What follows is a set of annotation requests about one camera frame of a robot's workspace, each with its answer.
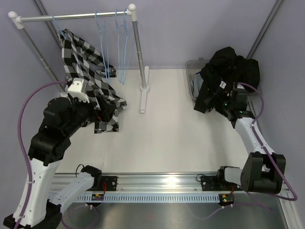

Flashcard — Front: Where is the aluminium frame post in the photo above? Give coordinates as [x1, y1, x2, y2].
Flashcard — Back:
[33, 0, 60, 84]
[246, 0, 285, 59]

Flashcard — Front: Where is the light blue hanger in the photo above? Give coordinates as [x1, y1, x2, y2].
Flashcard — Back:
[95, 11, 111, 83]
[51, 15, 66, 40]
[115, 10, 122, 82]
[120, 9, 132, 85]

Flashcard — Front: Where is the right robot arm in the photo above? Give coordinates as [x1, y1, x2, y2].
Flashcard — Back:
[215, 88, 286, 194]

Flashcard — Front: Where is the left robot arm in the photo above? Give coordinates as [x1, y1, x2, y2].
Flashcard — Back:
[3, 97, 117, 229]

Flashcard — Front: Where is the grey shirt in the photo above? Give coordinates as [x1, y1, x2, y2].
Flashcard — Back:
[190, 72, 204, 98]

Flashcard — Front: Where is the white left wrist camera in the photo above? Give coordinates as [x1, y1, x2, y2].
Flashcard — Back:
[67, 78, 90, 103]

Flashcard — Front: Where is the white clothes rack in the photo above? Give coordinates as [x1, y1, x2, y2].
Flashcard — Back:
[8, 4, 150, 114]

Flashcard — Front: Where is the clear grey plastic bin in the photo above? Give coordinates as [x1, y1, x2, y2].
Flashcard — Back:
[185, 57, 263, 104]

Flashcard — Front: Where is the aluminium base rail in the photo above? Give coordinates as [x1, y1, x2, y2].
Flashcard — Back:
[45, 173, 290, 203]

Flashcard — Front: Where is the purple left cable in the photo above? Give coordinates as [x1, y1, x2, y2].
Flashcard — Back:
[14, 80, 70, 229]

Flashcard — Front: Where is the black white checked shirt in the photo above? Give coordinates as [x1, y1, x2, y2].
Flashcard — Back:
[58, 29, 127, 134]

